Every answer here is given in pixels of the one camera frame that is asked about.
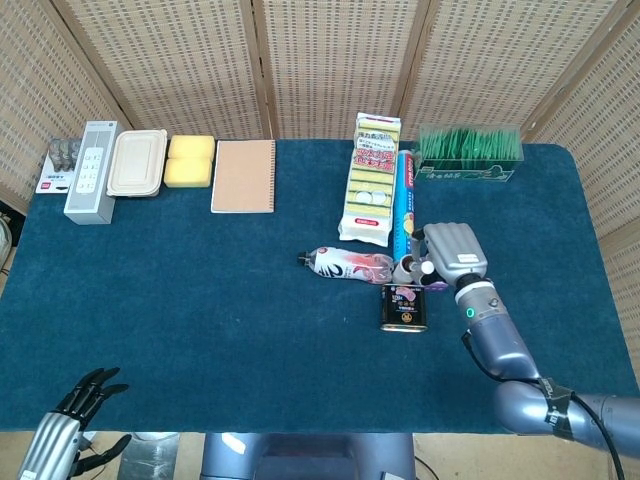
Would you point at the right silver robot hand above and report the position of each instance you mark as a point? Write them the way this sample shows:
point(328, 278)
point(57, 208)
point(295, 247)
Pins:
point(455, 250)

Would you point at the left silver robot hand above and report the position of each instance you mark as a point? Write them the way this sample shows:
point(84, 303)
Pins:
point(55, 435)

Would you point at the clear test tube white cap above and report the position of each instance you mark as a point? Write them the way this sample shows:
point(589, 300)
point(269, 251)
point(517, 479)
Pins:
point(428, 268)

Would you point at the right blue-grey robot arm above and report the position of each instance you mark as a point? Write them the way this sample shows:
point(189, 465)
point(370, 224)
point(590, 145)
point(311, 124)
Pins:
point(500, 340)

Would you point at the white paper roll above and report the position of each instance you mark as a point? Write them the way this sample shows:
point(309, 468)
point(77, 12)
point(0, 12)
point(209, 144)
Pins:
point(400, 275)

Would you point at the blue cylindrical tube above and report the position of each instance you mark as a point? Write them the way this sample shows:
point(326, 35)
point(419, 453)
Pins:
point(405, 195)

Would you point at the white cloth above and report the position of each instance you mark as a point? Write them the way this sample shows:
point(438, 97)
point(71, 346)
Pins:
point(4, 240)

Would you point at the small purple box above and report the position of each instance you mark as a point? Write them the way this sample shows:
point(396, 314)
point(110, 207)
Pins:
point(437, 286)

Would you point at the black gold meat can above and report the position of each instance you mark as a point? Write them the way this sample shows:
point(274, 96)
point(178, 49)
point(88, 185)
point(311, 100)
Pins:
point(404, 312)

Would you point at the grey metal stand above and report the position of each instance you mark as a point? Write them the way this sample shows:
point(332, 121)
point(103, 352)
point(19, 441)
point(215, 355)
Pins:
point(150, 457)

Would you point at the yellow snack package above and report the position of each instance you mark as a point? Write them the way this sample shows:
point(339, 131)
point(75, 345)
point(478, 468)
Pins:
point(372, 190)

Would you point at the clear green tea box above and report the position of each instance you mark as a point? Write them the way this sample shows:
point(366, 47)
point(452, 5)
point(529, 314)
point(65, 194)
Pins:
point(470, 147)

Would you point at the clear pink drink bottle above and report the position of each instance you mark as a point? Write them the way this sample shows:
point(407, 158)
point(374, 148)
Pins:
point(345, 267)

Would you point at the blue table cloth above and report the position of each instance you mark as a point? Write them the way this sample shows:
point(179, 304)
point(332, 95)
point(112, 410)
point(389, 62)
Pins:
point(225, 325)

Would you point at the kraft spiral notebook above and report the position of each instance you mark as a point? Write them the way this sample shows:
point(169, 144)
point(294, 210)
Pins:
point(244, 177)

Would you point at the blue-grey robot torso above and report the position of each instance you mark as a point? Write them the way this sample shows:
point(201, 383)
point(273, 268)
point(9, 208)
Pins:
point(310, 457)

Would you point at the grey power strip box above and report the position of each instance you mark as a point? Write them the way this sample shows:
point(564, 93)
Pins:
point(90, 175)

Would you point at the battery blister pack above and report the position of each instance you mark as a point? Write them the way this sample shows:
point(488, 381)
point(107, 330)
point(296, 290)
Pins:
point(55, 170)

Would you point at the yellow sponge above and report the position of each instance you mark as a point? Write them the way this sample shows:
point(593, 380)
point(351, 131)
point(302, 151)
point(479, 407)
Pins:
point(187, 173)
point(192, 147)

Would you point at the beige lidded food container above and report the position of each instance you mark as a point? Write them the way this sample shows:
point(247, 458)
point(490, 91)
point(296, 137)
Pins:
point(135, 162)

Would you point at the woven folding screen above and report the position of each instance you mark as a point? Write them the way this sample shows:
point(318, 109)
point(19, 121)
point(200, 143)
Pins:
point(175, 65)

